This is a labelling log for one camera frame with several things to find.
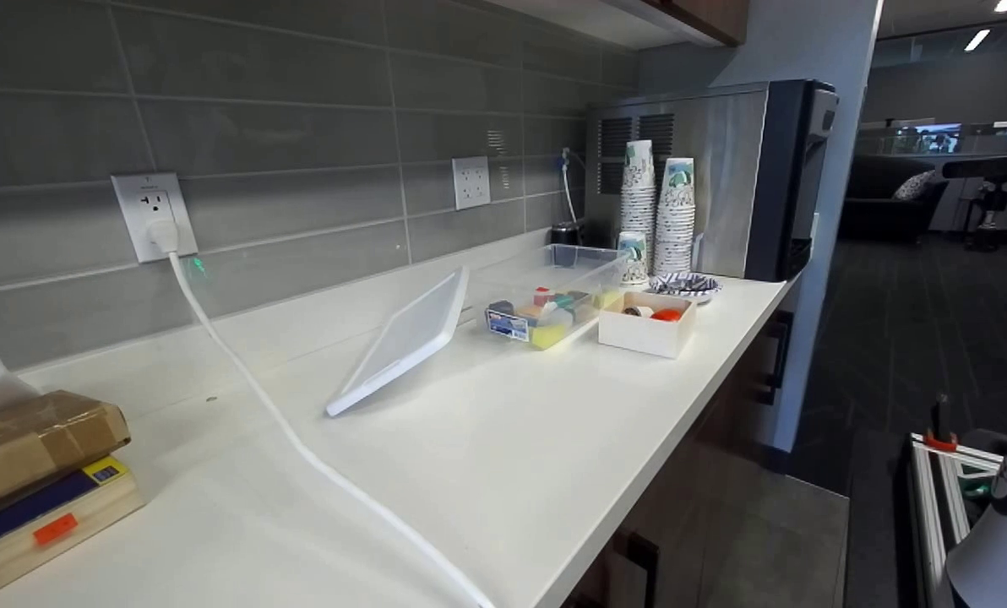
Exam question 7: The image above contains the white tray with items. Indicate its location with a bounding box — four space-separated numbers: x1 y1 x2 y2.
596 291 704 362

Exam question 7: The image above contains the white double power outlet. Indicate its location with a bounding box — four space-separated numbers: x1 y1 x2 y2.
445 153 494 212

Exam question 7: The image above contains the computer monitor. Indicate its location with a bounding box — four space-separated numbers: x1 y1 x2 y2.
914 117 966 154

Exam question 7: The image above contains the white power cable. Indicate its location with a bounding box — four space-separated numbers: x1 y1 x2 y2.
164 251 497 608

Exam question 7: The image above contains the dark appliance silver front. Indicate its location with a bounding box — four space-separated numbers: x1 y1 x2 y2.
744 75 842 287

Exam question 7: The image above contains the aluminium stand frame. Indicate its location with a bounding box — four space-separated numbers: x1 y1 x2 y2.
905 424 1007 608

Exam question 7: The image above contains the blue patterned paper plate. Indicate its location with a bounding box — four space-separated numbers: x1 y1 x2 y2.
646 270 725 307

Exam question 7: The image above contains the dark wooden base cabinet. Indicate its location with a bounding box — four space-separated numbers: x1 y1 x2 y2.
553 312 792 608

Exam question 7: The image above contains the tall paper cup stack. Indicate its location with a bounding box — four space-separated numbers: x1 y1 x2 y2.
620 136 658 245
648 154 701 283

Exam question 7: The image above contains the clear plastic bin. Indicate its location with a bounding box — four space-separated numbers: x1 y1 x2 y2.
481 238 633 355

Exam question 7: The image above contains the white outlet with plug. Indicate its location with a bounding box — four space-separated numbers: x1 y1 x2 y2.
110 170 204 265

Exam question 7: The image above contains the yellow-green toy block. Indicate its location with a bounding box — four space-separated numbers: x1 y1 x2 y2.
527 317 574 355

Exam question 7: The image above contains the white plastic bin lid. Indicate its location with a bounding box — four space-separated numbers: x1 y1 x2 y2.
320 262 473 423

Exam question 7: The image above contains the upturned patterned paper cup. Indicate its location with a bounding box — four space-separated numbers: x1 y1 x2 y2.
613 227 655 291

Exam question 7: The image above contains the brown cardboard box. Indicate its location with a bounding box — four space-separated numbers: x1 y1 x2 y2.
0 387 134 515

